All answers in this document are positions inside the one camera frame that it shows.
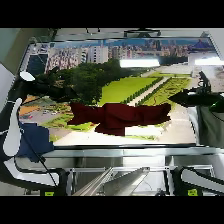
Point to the dark red garment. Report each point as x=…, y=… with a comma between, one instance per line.
x=126, y=116

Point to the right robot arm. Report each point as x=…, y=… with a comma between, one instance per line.
x=200, y=99

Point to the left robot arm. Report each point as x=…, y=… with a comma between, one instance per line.
x=12, y=133

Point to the blue garment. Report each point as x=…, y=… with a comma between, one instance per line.
x=35, y=140

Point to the white garment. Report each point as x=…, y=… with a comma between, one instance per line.
x=194, y=125

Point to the grey-green garment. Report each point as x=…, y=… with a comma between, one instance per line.
x=211, y=128

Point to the silver frame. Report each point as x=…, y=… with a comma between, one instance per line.
x=133, y=152

